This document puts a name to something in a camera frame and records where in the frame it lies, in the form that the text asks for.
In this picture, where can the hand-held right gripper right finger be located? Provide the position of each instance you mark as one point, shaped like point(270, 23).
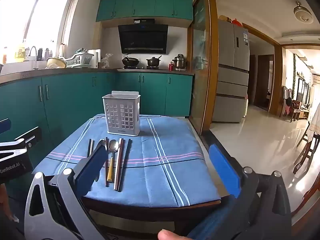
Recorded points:
point(223, 171)

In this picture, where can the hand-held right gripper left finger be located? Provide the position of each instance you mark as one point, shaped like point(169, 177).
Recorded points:
point(90, 166)

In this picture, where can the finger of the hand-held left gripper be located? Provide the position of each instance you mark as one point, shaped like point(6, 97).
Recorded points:
point(5, 125)
point(28, 136)

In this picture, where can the dark brown chopstick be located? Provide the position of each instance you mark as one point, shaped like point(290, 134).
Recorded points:
point(107, 170)

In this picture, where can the dark and silver chopstick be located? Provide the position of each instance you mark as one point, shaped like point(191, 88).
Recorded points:
point(124, 167)
point(90, 148)

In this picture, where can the white plastic utensil basket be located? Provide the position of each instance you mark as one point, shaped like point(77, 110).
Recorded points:
point(121, 115)

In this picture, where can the person's right hand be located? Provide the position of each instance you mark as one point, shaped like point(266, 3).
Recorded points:
point(168, 235)

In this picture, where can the teal lower cabinets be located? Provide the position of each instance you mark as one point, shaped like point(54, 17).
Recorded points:
point(75, 100)

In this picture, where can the teal cabinets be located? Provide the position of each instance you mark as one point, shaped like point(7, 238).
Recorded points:
point(75, 100)
point(145, 5)

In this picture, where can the blue striped table cloth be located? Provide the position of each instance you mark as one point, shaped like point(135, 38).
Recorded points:
point(160, 172)

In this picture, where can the orange bottle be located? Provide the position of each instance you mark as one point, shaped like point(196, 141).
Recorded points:
point(4, 56)

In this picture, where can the yellow bottle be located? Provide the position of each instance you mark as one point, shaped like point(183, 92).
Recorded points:
point(19, 53)

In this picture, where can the steel kitchen faucet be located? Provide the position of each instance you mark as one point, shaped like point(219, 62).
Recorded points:
point(34, 55)

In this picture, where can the yellow basin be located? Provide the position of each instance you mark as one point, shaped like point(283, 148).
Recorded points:
point(56, 62)

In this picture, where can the grey water bottle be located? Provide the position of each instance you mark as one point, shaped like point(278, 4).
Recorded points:
point(40, 54)
point(47, 53)

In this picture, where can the kitchen countertop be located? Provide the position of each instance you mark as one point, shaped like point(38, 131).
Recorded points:
point(75, 70)

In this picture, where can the wooden chair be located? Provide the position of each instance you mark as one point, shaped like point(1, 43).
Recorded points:
point(308, 152)

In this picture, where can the white dish rack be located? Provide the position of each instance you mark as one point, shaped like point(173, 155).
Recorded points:
point(77, 60)

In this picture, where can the silver refrigerator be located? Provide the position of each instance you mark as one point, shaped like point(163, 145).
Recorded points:
point(231, 80)

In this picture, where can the dining room chairs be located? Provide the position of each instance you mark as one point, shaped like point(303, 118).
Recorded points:
point(292, 105)

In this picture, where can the white kitchen appliance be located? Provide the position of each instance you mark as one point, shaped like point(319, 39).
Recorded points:
point(96, 58)

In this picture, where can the wooden-framed glass sliding door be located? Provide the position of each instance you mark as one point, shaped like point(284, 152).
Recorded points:
point(201, 67)

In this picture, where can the clear plastic bag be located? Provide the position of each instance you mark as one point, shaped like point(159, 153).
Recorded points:
point(107, 60)

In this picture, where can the kitchen window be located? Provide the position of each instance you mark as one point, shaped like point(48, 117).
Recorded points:
point(30, 17)

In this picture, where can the gas stove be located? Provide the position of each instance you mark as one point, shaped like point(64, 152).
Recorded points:
point(142, 67)

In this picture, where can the black wok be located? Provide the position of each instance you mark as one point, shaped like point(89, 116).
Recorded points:
point(130, 61)

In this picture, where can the red bottle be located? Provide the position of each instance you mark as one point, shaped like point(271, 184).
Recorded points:
point(171, 66)

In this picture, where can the black cooking pot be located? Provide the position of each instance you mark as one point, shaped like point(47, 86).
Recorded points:
point(153, 62)

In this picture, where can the black range hood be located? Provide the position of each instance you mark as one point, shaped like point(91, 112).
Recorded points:
point(143, 38)

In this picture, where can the red item on refrigerator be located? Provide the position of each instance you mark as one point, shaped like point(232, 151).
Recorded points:
point(237, 22)

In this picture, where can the teal upper cabinets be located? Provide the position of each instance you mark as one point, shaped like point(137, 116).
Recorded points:
point(145, 5)

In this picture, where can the ceiling lamp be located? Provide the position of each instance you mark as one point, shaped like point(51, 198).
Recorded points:
point(303, 12)

